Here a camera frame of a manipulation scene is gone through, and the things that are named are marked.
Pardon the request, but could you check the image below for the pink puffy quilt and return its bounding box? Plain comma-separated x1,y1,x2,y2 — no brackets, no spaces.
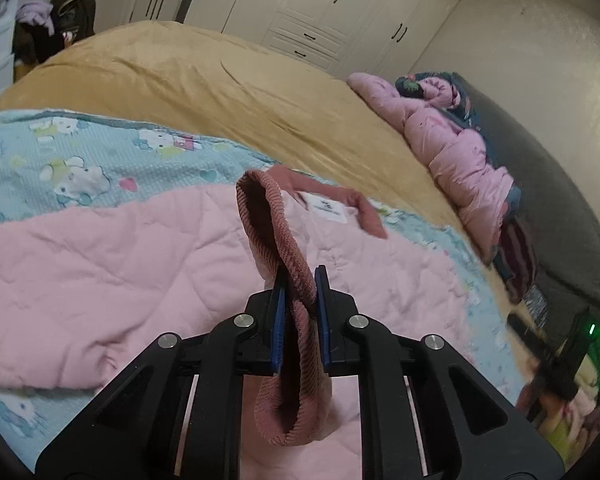
347,72,513,266

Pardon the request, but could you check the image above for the light blue cartoon printed blanket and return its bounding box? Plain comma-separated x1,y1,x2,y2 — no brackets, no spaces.
0,109,531,461

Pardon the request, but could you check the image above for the white wardrobe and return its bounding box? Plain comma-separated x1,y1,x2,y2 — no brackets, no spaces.
180,0,477,81

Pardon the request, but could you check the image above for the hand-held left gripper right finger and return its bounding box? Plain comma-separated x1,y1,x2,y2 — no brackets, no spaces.
315,264,565,480

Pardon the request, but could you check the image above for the tan bedspread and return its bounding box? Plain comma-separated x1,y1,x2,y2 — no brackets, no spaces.
0,21,523,326

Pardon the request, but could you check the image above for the grey padded headboard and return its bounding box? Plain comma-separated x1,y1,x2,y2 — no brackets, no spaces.
455,72,600,356

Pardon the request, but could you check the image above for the dark clothes pile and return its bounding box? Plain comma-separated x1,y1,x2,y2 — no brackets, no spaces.
11,24,68,67

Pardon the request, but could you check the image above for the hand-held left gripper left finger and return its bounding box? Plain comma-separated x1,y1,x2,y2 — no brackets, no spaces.
35,266,287,480

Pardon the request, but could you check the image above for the purple cloth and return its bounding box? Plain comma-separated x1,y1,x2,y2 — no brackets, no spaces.
17,1,56,31

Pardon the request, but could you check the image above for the pink quilted jacket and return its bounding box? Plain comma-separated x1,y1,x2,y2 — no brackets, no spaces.
0,169,483,480

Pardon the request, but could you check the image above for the black backpack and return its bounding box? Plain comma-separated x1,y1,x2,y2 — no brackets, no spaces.
47,0,97,42

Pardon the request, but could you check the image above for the dark striped cloth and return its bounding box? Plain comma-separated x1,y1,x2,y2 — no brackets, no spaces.
497,217,538,303

